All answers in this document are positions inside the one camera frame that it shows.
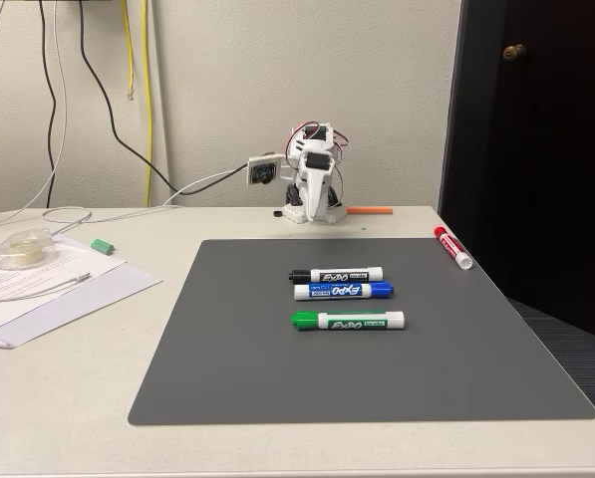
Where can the blue dry erase marker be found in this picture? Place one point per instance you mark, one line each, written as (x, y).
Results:
(342, 291)

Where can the plain white paper sheet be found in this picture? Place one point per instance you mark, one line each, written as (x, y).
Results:
(102, 294)

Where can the red dry erase marker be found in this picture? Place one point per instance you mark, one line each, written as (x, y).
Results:
(451, 245)

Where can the printed white paper sheet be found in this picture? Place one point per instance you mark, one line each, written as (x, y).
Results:
(53, 271)

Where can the grey rubber mat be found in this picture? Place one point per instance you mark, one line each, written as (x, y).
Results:
(327, 373)

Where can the orange marker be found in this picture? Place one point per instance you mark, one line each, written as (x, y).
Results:
(369, 210)

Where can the green dry erase marker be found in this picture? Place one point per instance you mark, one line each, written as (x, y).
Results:
(352, 321)

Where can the small green cap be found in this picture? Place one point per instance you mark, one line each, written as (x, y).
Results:
(101, 246)

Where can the dark wooden door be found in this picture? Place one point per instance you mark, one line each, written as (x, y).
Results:
(551, 149)

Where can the white gripper camera module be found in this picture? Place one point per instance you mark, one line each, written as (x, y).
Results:
(263, 170)

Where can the brass door knob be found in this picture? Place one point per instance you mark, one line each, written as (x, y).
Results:
(514, 52)

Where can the clear tape dispenser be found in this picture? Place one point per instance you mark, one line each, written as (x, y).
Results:
(23, 249)

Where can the black dry erase marker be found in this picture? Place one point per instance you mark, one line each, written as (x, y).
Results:
(342, 275)

